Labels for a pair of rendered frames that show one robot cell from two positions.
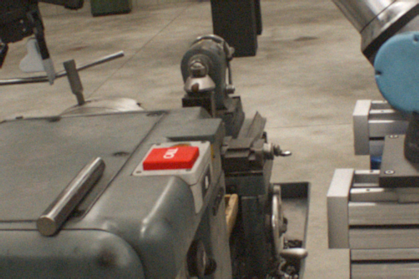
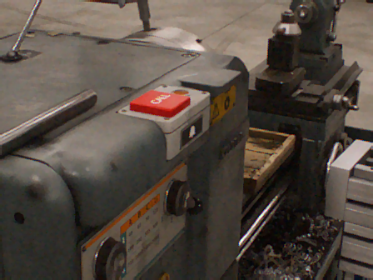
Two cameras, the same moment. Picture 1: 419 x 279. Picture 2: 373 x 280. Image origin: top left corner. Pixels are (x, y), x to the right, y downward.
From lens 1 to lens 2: 24 cm
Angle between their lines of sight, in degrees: 15
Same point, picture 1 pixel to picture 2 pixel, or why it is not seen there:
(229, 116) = (323, 62)
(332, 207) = (334, 177)
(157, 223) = (99, 167)
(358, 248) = (352, 222)
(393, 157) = not seen: outside the picture
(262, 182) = (323, 129)
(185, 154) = (171, 102)
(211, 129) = (222, 81)
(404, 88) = not seen: outside the picture
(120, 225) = (66, 161)
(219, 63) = (324, 12)
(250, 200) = (310, 142)
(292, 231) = not seen: hidden behind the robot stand
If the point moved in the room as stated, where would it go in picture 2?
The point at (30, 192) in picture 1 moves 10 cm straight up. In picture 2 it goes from (19, 110) to (15, 33)
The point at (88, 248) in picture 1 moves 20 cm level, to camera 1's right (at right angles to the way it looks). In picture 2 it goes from (22, 178) to (210, 207)
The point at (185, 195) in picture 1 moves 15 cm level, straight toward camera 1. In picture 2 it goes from (152, 142) to (113, 197)
